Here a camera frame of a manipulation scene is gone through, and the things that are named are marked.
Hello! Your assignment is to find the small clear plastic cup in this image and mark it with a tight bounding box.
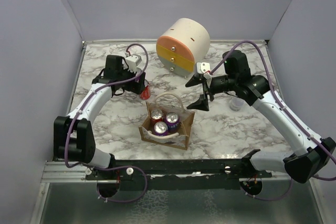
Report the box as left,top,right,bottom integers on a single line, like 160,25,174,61
229,97,244,111

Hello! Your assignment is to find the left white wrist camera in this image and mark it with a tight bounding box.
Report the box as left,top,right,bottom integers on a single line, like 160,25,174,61
125,55,142,73

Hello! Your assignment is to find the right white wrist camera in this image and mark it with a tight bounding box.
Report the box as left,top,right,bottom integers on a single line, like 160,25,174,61
194,62,212,80

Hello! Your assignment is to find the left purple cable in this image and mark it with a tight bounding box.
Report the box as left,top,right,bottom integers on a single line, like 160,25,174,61
64,43,149,168

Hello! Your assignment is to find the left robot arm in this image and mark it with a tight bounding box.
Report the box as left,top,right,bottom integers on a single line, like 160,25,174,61
54,55,145,179

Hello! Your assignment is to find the round three-drawer storage box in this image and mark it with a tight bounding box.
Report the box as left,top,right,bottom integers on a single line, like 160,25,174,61
156,18,211,78

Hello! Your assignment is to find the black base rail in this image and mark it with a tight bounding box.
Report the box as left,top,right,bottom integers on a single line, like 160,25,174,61
86,157,271,191

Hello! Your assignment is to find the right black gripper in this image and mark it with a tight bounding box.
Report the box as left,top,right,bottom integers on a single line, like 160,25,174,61
185,74,237,111

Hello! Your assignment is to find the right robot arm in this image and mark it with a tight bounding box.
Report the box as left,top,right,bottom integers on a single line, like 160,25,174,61
186,50,335,184

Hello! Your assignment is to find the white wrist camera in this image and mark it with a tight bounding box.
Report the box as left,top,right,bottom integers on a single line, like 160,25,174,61
125,55,142,73
194,62,212,80

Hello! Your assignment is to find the red soda can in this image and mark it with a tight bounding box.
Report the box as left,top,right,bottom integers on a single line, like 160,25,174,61
150,109,164,125

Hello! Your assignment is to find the red can back left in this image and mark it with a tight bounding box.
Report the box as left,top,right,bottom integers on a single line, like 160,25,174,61
140,84,151,100

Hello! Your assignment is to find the purple soda can front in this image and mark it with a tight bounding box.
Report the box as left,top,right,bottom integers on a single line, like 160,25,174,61
164,112,180,133

